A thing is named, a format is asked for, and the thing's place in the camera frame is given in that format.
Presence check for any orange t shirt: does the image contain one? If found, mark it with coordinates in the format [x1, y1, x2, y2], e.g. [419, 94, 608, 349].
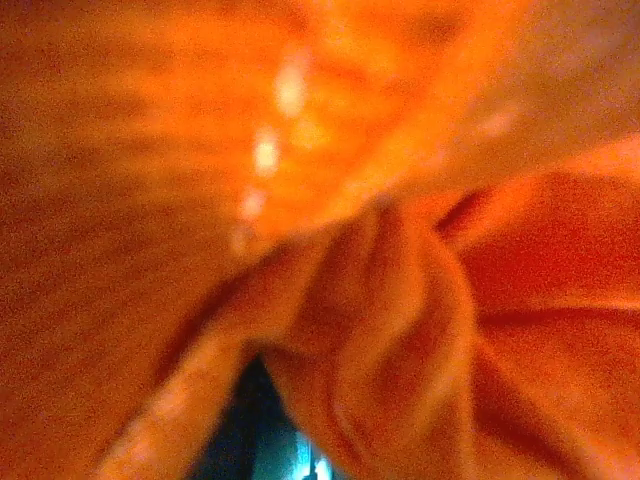
[1, 1, 639, 479]

